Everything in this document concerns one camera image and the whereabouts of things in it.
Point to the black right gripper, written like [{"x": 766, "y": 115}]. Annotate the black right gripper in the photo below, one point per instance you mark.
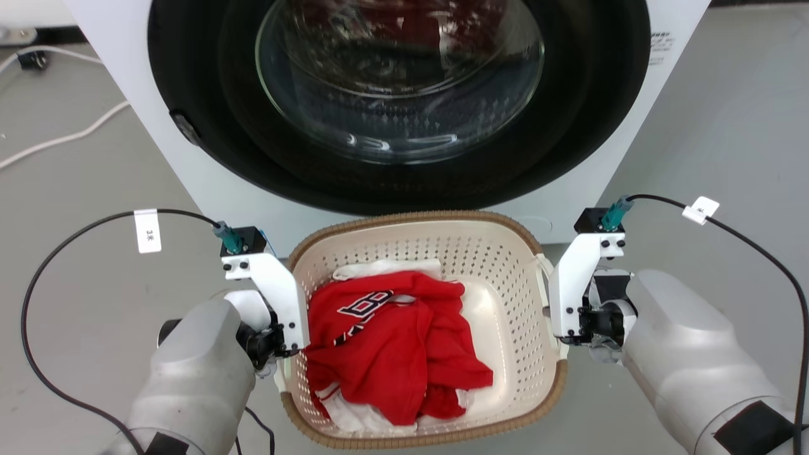
[{"x": 605, "y": 319}]

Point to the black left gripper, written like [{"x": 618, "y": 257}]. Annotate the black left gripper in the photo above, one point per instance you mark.
[{"x": 258, "y": 344}]

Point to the beige perforated laundry basket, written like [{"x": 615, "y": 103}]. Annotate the beige perforated laundry basket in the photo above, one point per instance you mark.
[{"x": 505, "y": 297}]

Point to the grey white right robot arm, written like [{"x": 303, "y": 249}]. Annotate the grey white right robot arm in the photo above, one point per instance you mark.
[{"x": 689, "y": 354}]

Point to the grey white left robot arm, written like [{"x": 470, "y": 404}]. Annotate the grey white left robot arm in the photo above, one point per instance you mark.
[{"x": 189, "y": 385}]

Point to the white garment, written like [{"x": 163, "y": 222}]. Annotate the white garment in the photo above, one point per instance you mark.
[{"x": 360, "y": 417}]

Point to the red printed shirt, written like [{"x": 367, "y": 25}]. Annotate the red printed shirt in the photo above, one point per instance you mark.
[{"x": 398, "y": 354}]

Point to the white washing machine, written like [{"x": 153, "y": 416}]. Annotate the white washing machine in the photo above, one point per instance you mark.
[{"x": 158, "y": 151}]

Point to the black round washing machine door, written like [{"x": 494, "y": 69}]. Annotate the black round washing machine door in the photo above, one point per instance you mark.
[{"x": 208, "y": 95}]

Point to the black power adapter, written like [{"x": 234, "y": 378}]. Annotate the black power adapter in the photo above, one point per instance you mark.
[{"x": 31, "y": 60}]

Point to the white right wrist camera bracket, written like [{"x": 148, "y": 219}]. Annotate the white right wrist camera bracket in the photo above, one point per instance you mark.
[{"x": 572, "y": 284}]

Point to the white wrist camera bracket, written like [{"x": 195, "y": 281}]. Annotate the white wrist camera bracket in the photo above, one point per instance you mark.
[
  {"x": 572, "y": 284},
  {"x": 278, "y": 291}
]

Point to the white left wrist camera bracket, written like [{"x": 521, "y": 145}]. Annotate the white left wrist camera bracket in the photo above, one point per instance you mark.
[{"x": 278, "y": 291}]

